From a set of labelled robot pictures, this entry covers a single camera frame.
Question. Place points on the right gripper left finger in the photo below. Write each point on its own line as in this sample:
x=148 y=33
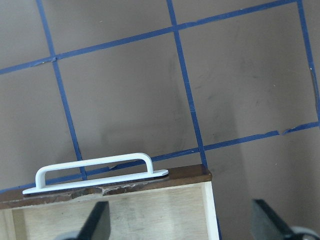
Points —
x=97 y=222

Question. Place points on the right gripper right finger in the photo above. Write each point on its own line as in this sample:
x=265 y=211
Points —
x=266 y=224

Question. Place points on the brown wooden drawer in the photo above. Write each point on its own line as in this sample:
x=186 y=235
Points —
x=179 y=206

